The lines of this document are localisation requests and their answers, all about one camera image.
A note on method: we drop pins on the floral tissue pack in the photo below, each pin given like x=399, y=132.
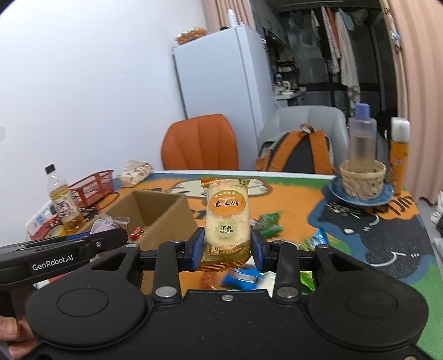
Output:
x=134, y=173

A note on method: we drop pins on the grey armchair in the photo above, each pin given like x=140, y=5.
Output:
x=329, y=119

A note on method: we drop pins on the blue green nut packet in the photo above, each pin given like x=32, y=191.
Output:
x=318, y=238

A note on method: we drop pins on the orange rice cracker packet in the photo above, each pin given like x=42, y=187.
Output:
x=227, y=235

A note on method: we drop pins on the blue snack packet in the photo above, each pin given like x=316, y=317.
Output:
x=243, y=279

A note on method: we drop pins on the dark green snack packet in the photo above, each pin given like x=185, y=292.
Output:
x=268, y=224

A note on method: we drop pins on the orange spray can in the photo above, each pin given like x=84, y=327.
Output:
x=399, y=142

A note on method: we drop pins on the red plastic basket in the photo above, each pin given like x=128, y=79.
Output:
x=93, y=188

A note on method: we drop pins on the left hand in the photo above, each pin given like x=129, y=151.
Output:
x=19, y=333

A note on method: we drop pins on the woven bamboo basket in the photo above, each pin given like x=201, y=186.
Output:
x=363, y=186

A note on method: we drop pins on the orange black backpack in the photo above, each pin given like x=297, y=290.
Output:
x=306, y=151

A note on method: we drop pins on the orange chair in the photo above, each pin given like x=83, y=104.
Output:
x=201, y=143

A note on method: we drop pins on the pink curtain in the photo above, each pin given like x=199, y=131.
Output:
x=419, y=25

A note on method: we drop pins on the white refrigerator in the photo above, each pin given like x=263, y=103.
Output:
x=227, y=72

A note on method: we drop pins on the clear bottle purple cap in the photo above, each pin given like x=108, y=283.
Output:
x=362, y=136

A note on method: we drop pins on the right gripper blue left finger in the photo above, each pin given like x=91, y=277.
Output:
x=194, y=250

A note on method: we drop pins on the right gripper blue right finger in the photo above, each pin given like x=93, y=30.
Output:
x=261, y=251

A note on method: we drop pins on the bag of oranges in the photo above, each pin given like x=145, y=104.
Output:
x=190, y=35

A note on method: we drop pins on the hanging white garment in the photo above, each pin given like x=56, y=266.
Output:
x=348, y=67

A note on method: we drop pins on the yellow tea bottle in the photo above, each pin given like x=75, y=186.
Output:
x=63, y=201

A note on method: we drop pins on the cat pattern table mat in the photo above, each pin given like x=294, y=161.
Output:
x=391, y=238

